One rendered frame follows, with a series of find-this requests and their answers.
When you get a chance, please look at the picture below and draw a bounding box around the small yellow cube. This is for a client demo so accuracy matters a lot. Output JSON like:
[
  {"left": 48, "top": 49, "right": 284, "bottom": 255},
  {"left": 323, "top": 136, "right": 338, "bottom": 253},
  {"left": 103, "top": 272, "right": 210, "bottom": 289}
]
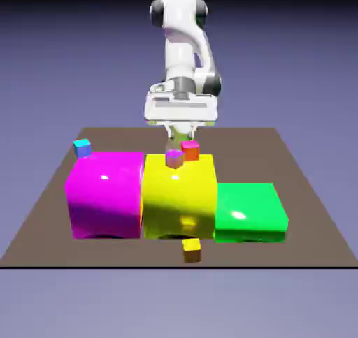
[{"left": 182, "top": 237, "right": 203, "bottom": 264}]

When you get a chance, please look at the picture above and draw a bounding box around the large yellow box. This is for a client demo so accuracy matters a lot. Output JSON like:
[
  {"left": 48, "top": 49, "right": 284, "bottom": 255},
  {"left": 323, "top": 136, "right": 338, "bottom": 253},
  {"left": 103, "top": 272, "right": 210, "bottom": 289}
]
[{"left": 141, "top": 153, "right": 219, "bottom": 241}]

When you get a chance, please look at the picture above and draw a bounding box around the small blue cube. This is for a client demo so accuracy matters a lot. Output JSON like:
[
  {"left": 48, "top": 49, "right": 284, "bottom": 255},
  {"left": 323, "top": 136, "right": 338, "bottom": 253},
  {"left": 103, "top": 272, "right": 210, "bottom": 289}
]
[{"left": 72, "top": 138, "right": 93, "bottom": 159}]

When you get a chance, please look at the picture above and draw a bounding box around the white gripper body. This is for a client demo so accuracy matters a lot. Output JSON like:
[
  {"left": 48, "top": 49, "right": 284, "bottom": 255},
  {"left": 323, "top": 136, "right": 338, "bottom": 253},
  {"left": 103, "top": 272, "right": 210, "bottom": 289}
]
[{"left": 143, "top": 91, "right": 220, "bottom": 127}]

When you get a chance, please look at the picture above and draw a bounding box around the large magenta box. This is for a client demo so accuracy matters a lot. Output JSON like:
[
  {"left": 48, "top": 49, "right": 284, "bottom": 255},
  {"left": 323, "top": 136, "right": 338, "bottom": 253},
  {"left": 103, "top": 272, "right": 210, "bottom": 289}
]
[{"left": 64, "top": 151, "right": 145, "bottom": 240}]

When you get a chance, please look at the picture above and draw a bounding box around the small purple cube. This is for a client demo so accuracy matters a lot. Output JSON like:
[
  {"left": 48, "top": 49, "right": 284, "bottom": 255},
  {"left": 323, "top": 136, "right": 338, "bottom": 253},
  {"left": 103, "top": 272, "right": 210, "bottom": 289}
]
[{"left": 164, "top": 149, "right": 185, "bottom": 170}]

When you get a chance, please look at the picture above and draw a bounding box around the small red cube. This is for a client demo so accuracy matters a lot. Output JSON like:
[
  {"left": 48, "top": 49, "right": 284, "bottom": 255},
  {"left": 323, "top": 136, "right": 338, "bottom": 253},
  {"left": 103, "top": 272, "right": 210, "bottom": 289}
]
[{"left": 180, "top": 140, "right": 200, "bottom": 162}]

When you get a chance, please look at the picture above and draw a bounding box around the large green box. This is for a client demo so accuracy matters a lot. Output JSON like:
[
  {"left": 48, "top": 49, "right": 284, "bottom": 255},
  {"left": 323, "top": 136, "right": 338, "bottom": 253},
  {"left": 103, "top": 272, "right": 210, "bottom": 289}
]
[{"left": 214, "top": 182, "right": 289, "bottom": 244}]

